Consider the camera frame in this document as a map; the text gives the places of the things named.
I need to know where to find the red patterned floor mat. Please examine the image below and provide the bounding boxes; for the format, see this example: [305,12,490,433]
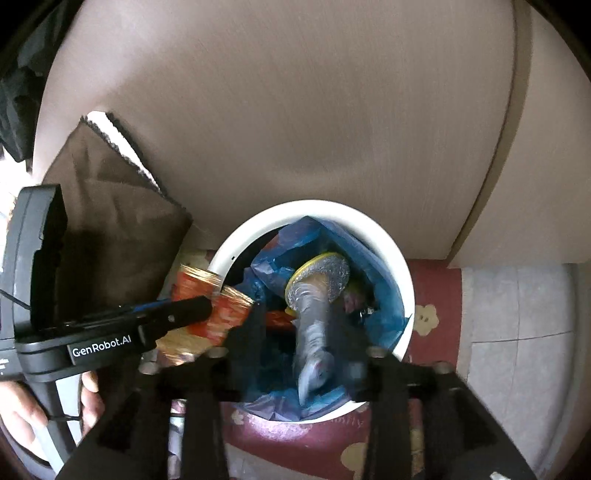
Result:
[139,249,465,480]

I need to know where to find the yellow snack wrapper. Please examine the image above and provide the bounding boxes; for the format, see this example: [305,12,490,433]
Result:
[284,251,352,407]

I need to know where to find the brown tablecloth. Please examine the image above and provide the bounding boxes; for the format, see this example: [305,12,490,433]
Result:
[41,111,195,319]

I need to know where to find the black bag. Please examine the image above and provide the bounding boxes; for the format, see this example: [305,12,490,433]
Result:
[0,14,61,162]

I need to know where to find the white bin with face print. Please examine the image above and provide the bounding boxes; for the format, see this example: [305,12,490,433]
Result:
[208,199,416,423]

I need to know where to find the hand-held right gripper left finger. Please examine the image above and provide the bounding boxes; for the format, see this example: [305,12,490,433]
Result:
[55,305,269,480]

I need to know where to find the red drink can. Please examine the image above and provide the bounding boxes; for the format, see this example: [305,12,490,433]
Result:
[156,264,256,367]

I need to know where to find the person's left hand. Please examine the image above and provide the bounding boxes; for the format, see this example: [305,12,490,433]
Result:
[0,371,105,452]

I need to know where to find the blue bin liner bag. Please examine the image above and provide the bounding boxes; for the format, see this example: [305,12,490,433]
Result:
[240,216,407,421]

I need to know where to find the beige kitchen cabinet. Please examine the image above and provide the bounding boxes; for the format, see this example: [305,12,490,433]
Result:
[32,0,591,269]

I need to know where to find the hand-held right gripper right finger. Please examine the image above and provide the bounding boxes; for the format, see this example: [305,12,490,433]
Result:
[342,342,539,480]

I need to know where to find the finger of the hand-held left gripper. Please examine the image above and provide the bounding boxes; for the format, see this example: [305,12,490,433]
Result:
[65,295,213,344]

